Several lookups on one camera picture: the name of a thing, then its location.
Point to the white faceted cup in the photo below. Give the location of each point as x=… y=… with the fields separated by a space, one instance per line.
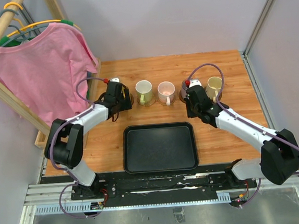
x=144 y=91

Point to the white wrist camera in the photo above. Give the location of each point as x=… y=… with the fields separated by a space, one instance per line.
x=107 y=81
x=192 y=82

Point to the pink cup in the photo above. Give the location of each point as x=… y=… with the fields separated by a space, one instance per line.
x=166 y=88

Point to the cream cartoon cup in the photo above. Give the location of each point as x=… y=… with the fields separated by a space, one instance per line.
x=214 y=82

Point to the woven rattan coaster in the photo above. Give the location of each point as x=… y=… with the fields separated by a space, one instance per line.
x=166 y=100
x=147 y=104

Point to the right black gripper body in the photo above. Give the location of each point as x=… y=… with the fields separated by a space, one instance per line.
x=192 y=111

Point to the yellow hanger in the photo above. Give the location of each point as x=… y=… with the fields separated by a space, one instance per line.
x=26 y=25

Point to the dark wooden coaster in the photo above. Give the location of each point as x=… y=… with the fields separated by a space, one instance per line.
x=219 y=95
x=181 y=98
x=132 y=99

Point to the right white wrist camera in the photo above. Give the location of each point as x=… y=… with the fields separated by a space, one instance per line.
x=192 y=82

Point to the right aluminium frame post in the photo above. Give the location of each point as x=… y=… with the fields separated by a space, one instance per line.
x=258 y=26

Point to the purple cup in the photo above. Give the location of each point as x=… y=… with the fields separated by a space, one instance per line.
x=183 y=89

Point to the pink t-shirt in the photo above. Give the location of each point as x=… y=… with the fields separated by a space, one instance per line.
x=47 y=73

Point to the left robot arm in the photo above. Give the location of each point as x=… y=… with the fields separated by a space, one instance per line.
x=64 y=147

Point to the black tray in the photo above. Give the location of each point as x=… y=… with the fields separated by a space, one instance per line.
x=159 y=148

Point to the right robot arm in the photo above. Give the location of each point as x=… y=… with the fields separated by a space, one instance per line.
x=279 y=152

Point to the yellow cup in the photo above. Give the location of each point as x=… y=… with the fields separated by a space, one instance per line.
x=125 y=92

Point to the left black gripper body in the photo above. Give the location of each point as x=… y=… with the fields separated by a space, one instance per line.
x=124 y=104

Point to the wooden clothes rack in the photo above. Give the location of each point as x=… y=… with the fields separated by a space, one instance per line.
x=9 y=98

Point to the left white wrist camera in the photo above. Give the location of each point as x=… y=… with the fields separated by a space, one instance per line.
x=107 y=81

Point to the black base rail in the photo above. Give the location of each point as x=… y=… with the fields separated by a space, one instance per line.
x=119 y=191

